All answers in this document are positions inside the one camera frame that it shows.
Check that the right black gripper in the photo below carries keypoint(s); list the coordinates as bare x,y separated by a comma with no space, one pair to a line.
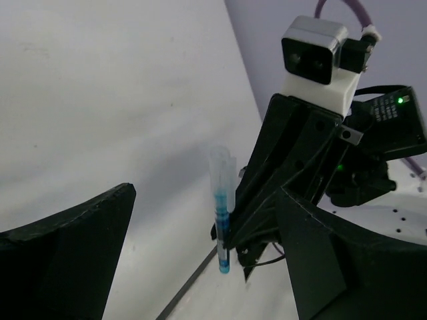
313,152

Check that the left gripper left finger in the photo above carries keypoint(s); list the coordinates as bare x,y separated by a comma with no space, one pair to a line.
62,266

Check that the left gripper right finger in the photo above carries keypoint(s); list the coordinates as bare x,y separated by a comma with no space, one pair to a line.
339,270

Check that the light blue gel pen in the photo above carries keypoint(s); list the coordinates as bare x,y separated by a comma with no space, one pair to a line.
223,180

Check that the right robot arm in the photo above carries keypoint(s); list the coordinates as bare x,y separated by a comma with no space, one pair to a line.
400,214

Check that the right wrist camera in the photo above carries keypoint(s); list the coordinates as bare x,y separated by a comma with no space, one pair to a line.
323,64

